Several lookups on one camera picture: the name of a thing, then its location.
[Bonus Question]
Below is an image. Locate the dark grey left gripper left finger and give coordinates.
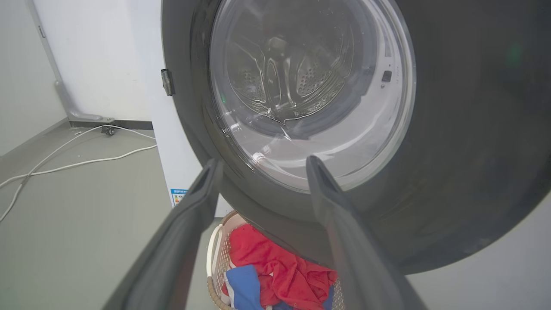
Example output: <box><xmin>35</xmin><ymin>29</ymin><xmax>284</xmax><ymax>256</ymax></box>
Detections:
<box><xmin>102</xmin><ymin>158</ymin><xmax>224</xmax><ymax>310</ymax></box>

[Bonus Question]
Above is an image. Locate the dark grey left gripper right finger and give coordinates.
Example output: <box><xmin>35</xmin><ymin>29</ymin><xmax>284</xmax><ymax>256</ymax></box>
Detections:
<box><xmin>306</xmin><ymin>155</ymin><xmax>427</xmax><ymax>310</ymax></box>

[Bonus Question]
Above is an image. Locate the white washing machine body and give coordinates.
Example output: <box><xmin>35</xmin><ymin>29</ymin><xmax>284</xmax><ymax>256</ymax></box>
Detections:
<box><xmin>129</xmin><ymin>0</ymin><xmax>551</xmax><ymax>310</ymax></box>

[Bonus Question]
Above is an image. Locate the dark grey washing machine door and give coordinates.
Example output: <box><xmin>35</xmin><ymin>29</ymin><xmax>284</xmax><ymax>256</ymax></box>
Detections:
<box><xmin>161</xmin><ymin>0</ymin><xmax>551</xmax><ymax>275</ymax></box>

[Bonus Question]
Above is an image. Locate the white power cable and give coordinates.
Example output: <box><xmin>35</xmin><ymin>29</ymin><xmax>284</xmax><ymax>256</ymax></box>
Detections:
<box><xmin>0</xmin><ymin>144</ymin><xmax>158</xmax><ymax>189</ymax></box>
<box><xmin>0</xmin><ymin>125</ymin><xmax>156</xmax><ymax>223</ymax></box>

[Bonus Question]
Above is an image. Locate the energy label sticker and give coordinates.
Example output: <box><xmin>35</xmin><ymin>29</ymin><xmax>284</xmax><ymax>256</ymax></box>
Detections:
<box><xmin>170</xmin><ymin>188</ymin><xmax>189</xmax><ymax>208</ymax></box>

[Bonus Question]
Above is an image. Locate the red garment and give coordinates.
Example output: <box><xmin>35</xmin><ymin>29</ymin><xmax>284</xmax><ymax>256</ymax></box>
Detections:
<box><xmin>221</xmin><ymin>224</ymin><xmax>338</xmax><ymax>310</ymax></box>

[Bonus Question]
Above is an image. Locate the white wicker laundry basket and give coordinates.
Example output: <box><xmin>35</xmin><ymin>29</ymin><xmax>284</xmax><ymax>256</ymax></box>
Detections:
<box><xmin>206</xmin><ymin>210</ymin><xmax>345</xmax><ymax>310</ymax></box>

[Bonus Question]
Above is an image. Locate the blue garment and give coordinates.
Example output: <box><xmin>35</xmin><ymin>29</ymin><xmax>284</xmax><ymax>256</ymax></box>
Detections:
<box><xmin>224</xmin><ymin>264</ymin><xmax>265</xmax><ymax>310</ymax></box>

